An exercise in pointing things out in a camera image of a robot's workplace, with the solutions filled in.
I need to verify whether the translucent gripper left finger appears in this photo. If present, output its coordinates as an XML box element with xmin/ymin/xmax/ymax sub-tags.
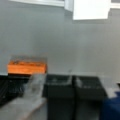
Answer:
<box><xmin>0</xmin><ymin>74</ymin><xmax>47</xmax><ymax>120</ymax></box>

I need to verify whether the translucent gripper right finger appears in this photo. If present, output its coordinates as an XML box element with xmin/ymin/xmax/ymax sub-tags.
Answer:
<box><xmin>100</xmin><ymin>76</ymin><xmax>120</xmax><ymax>98</ymax></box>

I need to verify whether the small orange object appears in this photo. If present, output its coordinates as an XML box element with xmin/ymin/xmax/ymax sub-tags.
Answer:
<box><xmin>7</xmin><ymin>61</ymin><xmax>47</xmax><ymax>74</ymax></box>

